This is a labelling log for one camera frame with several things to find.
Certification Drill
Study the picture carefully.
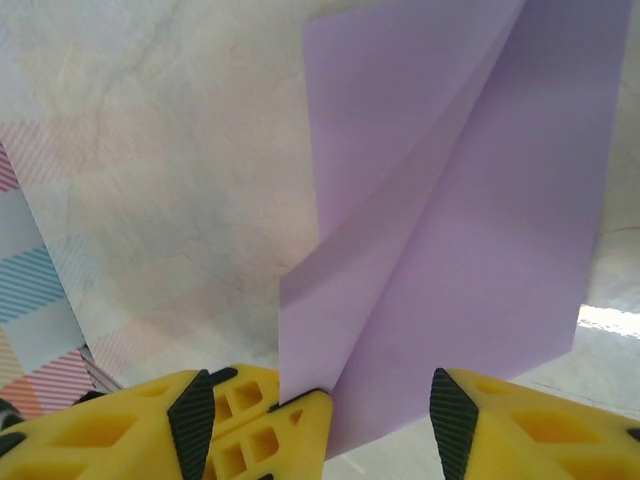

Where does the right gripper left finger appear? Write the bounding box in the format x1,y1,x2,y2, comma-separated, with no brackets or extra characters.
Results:
0,368,217,480

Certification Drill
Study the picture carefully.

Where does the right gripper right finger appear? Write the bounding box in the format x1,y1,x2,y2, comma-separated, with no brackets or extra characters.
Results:
431,367,640,480

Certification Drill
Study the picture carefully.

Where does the purple paper sheet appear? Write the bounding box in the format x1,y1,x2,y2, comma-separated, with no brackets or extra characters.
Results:
277,0,634,461

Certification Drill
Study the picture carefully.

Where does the aluminium side rail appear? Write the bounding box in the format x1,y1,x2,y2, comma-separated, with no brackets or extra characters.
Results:
74,343,124,401

